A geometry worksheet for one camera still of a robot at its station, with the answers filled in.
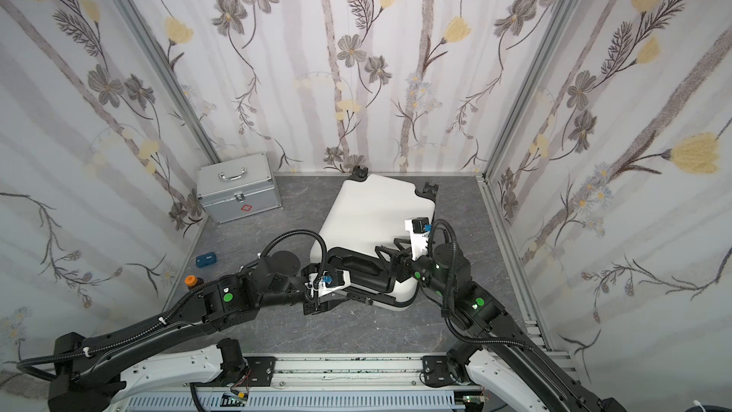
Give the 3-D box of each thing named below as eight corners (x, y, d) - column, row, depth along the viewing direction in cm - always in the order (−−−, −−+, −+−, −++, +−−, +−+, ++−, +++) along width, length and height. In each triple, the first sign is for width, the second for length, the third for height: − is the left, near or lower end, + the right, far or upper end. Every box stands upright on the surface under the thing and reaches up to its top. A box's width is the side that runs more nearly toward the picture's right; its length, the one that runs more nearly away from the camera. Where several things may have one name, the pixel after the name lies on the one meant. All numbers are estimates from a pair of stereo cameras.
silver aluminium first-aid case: (217, 230, 106) (196, 202, 93) (215, 194, 117) (196, 165, 104) (281, 211, 111) (270, 182, 99) (273, 178, 123) (262, 149, 110)
